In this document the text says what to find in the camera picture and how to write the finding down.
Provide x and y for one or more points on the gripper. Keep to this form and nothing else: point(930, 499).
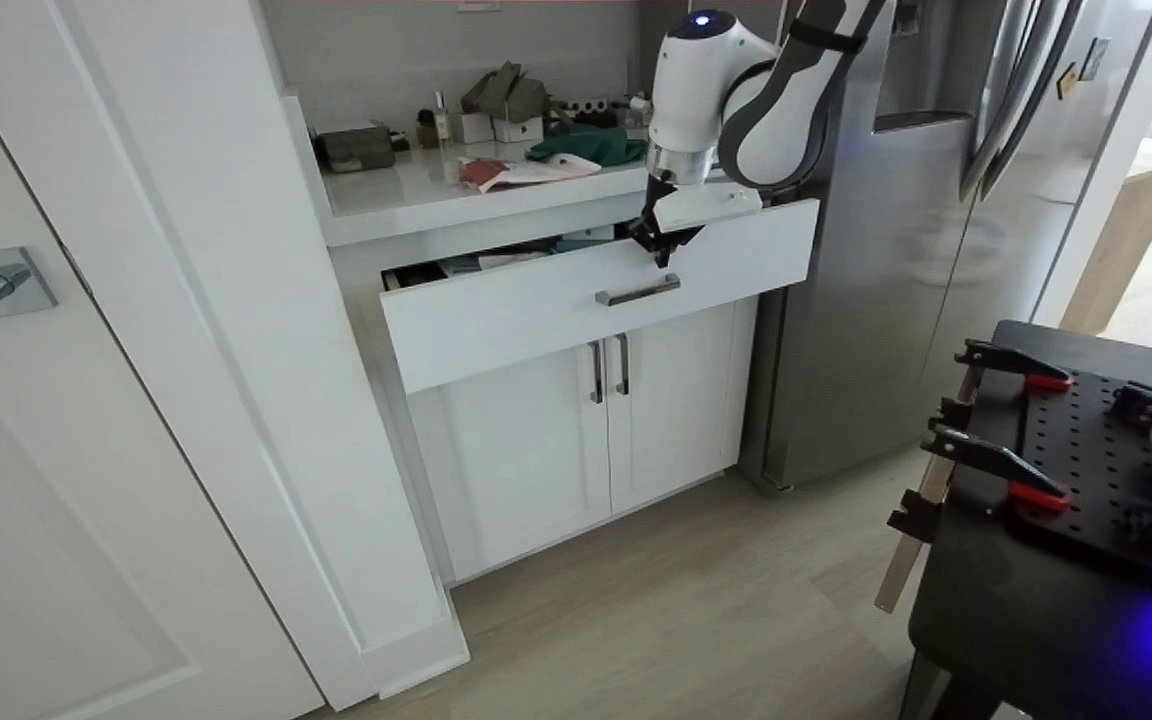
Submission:
point(658, 228)

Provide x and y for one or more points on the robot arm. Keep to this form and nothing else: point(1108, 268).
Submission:
point(706, 80)

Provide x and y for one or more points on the white drawer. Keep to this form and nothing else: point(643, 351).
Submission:
point(536, 320)

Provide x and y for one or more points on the green cloth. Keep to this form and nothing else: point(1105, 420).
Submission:
point(586, 145)

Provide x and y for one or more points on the heap of papers and boxes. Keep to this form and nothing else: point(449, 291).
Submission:
point(516, 256)

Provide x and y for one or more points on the white cabinet door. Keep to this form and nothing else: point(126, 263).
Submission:
point(681, 410)
point(516, 470)

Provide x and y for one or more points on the small white box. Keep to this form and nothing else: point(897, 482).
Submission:
point(472, 128)
point(518, 130)

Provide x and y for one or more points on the stainless steel refrigerator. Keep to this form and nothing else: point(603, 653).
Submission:
point(886, 300)

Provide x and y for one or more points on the grey crumpled bag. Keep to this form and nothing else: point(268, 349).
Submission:
point(506, 95)

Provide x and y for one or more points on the slim clear bottle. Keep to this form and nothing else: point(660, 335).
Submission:
point(442, 118)

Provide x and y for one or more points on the small dark bottle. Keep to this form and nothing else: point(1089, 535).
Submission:
point(426, 132)

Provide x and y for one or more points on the grey box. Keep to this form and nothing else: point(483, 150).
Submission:
point(356, 148)

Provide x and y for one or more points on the black clamp with red grip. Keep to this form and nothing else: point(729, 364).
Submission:
point(996, 462)
point(1011, 362)

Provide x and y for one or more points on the wooden slat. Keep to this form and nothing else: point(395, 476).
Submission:
point(911, 540)

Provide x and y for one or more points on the yellow and black magnet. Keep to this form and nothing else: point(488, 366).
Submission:
point(1067, 80)

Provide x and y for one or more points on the grey magnet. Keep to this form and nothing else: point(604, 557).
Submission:
point(1095, 58)

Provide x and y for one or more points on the small black clamp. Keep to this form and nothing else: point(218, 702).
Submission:
point(1144, 402)

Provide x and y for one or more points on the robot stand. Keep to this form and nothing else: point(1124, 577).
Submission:
point(1036, 600)

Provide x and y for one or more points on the white room door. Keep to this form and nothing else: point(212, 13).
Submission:
point(56, 500)

